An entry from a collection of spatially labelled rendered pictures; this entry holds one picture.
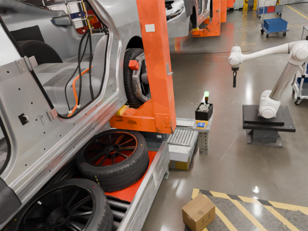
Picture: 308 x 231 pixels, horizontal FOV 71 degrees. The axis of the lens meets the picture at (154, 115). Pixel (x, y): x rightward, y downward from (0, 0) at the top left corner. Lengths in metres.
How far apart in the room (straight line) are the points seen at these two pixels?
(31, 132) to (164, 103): 1.03
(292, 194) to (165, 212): 1.13
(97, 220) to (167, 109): 1.01
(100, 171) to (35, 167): 0.56
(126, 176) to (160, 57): 1.01
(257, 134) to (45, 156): 2.20
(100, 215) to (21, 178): 0.53
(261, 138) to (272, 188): 0.68
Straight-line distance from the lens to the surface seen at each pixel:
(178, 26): 4.88
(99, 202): 1.64
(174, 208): 2.12
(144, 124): 2.08
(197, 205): 1.90
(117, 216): 1.84
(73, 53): 4.17
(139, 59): 2.34
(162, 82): 1.80
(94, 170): 1.89
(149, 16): 1.69
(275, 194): 2.32
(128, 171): 1.86
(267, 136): 2.80
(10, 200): 1.43
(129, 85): 2.27
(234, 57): 2.29
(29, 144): 1.45
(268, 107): 2.40
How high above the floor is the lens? 1.71
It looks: 30 degrees down
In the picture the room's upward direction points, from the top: 9 degrees counter-clockwise
